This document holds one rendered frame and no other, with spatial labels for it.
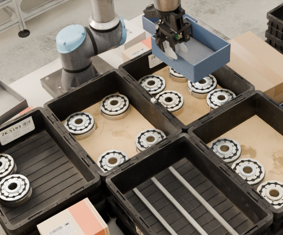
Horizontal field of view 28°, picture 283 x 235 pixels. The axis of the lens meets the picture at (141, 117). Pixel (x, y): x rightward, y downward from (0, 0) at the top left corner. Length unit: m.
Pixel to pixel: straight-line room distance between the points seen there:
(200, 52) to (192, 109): 0.25
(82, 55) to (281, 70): 0.72
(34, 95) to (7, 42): 1.58
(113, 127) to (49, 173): 0.27
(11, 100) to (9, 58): 1.49
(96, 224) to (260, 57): 0.92
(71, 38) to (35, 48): 1.66
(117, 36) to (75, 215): 0.81
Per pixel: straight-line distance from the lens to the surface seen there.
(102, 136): 1.88
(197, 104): 1.95
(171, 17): 1.54
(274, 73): 2.03
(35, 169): 1.85
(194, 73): 1.65
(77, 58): 2.10
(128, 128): 1.89
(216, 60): 1.69
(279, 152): 1.81
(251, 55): 2.10
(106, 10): 2.05
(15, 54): 3.71
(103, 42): 2.11
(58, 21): 3.92
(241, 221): 1.65
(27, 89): 2.33
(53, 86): 2.24
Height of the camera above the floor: 2.20
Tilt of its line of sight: 45 degrees down
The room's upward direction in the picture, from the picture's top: 8 degrees counter-clockwise
